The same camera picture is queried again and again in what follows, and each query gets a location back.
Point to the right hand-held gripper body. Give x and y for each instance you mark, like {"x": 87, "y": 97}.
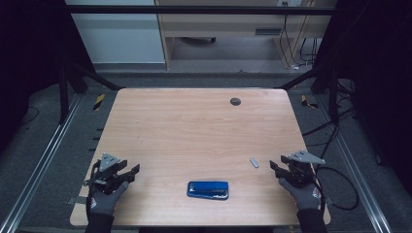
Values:
{"x": 306, "y": 158}

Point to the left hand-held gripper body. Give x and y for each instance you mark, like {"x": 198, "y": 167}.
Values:
{"x": 108, "y": 161}

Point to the silver staple strip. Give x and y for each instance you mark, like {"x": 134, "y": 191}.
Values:
{"x": 254, "y": 162}

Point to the person's right hand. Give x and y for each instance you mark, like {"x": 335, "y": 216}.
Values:
{"x": 306, "y": 197}

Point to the person's left hand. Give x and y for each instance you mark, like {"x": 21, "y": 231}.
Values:
{"x": 103, "y": 202}

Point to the yellow black hazard tape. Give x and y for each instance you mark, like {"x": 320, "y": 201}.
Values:
{"x": 306, "y": 102}
{"x": 99, "y": 102}

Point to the grey round table grommet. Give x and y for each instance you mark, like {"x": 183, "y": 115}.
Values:
{"x": 235, "y": 101}

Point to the black curtain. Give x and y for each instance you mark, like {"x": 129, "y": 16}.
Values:
{"x": 379, "y": 81}
{"x": 29, "y": 58}

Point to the white cabinet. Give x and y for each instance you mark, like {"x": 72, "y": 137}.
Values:
{"x": 120, "y": 39}

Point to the light wooden desk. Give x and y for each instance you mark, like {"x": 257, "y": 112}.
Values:
{"x": 226, "y": 24}

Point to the grey table corner bracket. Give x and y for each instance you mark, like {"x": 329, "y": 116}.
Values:
{"x": 329, "y": 200}
{"x": 76, "y": 200}

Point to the aluminium floor rail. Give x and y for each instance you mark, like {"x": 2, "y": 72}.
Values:
{"x": 356, "y": 168}
{"x": 39, "y": 165}

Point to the black metal frame stand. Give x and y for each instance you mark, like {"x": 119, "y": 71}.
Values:
{"x": 64, "y": 97}
{"x": 333, "y": 93}

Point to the white wall socket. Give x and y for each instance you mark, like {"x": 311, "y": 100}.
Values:
{"x": 288, "y": 2}

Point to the black horizontal frame bar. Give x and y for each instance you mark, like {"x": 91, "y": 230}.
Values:
{"x": 194, "y": 9}

